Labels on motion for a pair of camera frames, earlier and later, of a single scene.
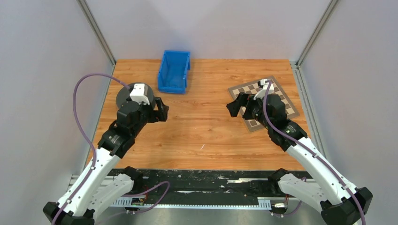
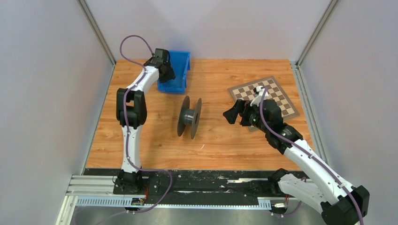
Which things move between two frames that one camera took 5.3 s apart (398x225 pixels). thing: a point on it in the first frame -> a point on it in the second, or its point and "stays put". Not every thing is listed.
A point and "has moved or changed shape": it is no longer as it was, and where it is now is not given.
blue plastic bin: (173, 72) stays put
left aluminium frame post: (86, 11) stays put
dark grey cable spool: (124, 95) has moved or changed shape
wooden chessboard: (252, 88) stays put
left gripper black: (161, 114) -> (171, 75)
